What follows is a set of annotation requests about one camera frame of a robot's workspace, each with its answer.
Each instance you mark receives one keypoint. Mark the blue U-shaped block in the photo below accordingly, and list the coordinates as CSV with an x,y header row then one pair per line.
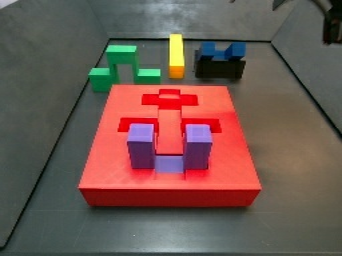
x,y
232,53

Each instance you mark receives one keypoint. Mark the black angled fixture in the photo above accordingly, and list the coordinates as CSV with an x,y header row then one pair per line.
x,y
218,68

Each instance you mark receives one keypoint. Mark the red base board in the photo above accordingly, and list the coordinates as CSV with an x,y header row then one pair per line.
x,y
170,108

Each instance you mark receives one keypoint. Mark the purple U-shaped block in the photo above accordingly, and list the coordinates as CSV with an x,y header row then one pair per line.
x,y
171,151

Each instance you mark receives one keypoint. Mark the yellow long bar block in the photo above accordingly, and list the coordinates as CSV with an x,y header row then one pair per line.
x,y
176,56

